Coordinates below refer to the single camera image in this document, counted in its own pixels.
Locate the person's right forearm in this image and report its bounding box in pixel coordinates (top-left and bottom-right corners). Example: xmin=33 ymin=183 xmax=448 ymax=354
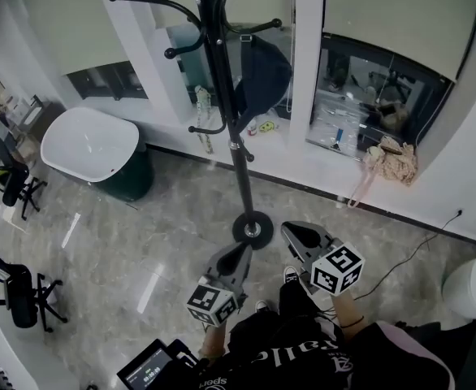
xmin=331 ymin=289 xmax=366 ymax=329

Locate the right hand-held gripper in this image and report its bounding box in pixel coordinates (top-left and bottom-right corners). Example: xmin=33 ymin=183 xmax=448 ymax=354
xmin=280 ymin=220 xmax=366 ymax=298

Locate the dark wooden cabinet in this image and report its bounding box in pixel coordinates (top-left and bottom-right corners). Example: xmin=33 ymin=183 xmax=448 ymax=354
xmin=17 ymin=99 xmax=66 ymax=138

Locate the black wrist band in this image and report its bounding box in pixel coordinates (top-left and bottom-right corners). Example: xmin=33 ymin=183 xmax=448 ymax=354
xmin=339 ymin=315 xmax=366 ymax=329

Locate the black metal coat rack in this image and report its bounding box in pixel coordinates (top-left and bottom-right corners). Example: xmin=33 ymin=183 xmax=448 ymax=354
xmin=108 ymin=0 xmax=283 ymax=252

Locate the black screen device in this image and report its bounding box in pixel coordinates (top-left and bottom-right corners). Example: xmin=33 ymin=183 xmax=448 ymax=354
xmin=116 ymin=338 xmax=201 ymax=390

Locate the black office chair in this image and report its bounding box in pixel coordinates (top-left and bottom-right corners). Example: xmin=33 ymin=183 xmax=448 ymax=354
xmin=0 ymin=131 xmax=49 ymax=222
xmin=0 ymin=238 xmax=69 ymax=333

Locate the beige fabric bag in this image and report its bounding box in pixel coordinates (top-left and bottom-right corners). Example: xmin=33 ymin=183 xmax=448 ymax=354
xmin=345 ymin=135 xmax=419 ymax=210

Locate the black floor cable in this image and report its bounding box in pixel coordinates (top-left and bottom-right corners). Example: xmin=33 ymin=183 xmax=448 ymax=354
xmin=354 ymin=208 xmax=465 ymax=301

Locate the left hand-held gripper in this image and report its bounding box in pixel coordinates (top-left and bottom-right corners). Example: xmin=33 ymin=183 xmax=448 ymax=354
xmin=186 ymin=242 xmax=254 ymax=327

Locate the person's black printed clothing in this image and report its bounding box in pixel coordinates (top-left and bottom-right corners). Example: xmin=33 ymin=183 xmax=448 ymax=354
xmin=197 ymin=281 xmax=457 ymax=390

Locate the white oval bathtub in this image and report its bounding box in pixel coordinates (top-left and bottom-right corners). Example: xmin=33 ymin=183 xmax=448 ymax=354
xmin=40 ymin=106 xmax=155 ymax=202

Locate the pale roller blind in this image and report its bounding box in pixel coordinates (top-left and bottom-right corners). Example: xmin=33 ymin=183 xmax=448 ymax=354
xmin=322 ymin=0 xmax=476 ymax=84
xmin=11 ymin=0 xmax=130 ymax=77

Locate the dark blue cap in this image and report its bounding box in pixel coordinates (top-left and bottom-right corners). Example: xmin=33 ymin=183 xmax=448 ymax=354
xmin=233 ymin=33 xmax=294 ymax=132

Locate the person's left forearm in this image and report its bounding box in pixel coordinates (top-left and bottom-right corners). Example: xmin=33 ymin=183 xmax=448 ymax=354
xmin=200 ymin=323 xmax=227 ymax=360

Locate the white blind cord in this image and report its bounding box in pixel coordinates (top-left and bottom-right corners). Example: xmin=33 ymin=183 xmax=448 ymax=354
xmin=285 ymin=0 xmax=296 ymax=122

